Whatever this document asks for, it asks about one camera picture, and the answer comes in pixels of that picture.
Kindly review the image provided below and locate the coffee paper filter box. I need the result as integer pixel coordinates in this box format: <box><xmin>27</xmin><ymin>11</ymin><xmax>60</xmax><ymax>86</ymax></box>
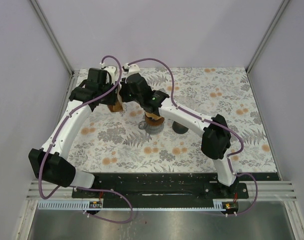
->
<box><xmin>107</xmin><ymin>86</ymin><xmax>124</xmax><ymax>113</ymax></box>

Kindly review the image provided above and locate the brown paper coffee filter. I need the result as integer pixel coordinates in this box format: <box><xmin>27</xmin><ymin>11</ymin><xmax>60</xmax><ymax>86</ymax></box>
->
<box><xmin>145</xmin><ymin>112</ymin><xmax>161</xmax><ymax>120</ymax></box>

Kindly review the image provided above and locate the wooden dripper ring holder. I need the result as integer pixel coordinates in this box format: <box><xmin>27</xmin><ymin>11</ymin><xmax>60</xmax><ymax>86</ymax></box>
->
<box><xmin>145</xmin><ymin>115</ymin><xmax>164</xmax><ymax>127</ymax></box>

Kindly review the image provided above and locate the dark mug red rim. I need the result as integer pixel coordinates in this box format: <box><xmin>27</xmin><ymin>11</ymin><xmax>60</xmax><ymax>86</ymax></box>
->
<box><xmin>172</xmin><ymin>121</ymin><xmax>189</xmax><ymax>135</ymax></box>

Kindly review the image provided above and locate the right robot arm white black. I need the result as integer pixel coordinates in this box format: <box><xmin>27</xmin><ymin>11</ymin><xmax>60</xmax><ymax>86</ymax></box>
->
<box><xmin>119</xmin><ymin>73</ymin><xmax>237</xmax><ymax>198</ymax></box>

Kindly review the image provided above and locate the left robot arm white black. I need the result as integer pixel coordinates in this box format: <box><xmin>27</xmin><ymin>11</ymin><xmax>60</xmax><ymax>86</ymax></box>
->
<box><xmin>28</xmin><ymin>66</ymin><xmax>117</xmax><ymax>198</ymax></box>

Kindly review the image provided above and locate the glass coffee server carafe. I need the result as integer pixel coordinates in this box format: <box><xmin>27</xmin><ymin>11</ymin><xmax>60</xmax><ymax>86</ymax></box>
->
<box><xmin>138</xmin><ymin>121</ymin><xmax>164</xmax><ymax>135</ymax></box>

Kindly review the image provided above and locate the floral pattern table mat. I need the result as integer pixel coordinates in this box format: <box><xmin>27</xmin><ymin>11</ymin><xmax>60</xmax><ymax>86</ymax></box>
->
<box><xmin>67</xmin><ymin>67</ymin><xmax>277</xmax><ymax>173</ymax></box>

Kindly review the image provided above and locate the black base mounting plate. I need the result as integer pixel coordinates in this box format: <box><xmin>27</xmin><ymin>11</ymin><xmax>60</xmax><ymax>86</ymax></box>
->
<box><xmin>77</xmin><ymin>172</ymin><xmax>279</xmax><ymax>199</ymax></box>

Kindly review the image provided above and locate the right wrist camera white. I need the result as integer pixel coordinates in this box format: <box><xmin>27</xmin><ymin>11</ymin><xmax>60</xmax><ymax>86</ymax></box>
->
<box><xmin>122</xmin><ymin>63</ymin><xmax>140</xmax><ymax>78</ymax></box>

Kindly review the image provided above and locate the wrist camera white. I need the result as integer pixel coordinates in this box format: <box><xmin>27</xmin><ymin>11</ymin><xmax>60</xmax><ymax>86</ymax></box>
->
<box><xmin>122</xmin><ymin>63</ymin><xmax>140</xmax><ymax>78</ymax></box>
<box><xmin>100</xmin><ymin>62</ymin><xmax>117</xmax><ymax>84</ymax></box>

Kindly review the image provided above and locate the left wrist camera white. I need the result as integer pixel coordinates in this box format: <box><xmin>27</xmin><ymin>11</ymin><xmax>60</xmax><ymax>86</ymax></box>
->
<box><xmin>100</xmin><ymin>62</ymin><xmax>117</xmax><ymax>84</ymax></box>

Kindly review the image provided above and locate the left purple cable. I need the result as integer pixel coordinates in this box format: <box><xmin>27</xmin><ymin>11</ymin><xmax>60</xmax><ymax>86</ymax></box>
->
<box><xmin>38</xmin><ymin>55</ymin><xmax>134</xmax><ymax>224</ymax></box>

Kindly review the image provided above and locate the purple cable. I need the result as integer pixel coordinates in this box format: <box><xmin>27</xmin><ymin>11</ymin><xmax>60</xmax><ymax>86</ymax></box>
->
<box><xmin>38</xmin><ymin>55</ymin><xmax>134</xmax><ymax>224</ymax></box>
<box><xmin>126</xmin><ymin>57</ymin><xmax>259</xmax><ymax>217</ymax></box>

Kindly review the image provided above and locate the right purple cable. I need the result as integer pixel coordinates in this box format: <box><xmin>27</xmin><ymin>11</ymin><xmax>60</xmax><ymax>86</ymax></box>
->
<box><xmin>126</xmin><ymin>57</ymin><xmax>259</xmax><ymax>217</ymax></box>

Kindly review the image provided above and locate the white slotted cable duct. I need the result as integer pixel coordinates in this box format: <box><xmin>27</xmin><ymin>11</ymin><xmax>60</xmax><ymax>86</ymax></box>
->
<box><xmin>37</xmin><ymin>200</ymin><xmax>226</xmax><ymax>212</ymax></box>

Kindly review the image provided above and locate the aluminium rail frame front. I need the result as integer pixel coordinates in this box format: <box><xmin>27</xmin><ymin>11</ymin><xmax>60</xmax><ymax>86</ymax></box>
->
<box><xmin>27</xmin><ymin>180</ymin><xmax>297</xmax><ymax>202</ymax></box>

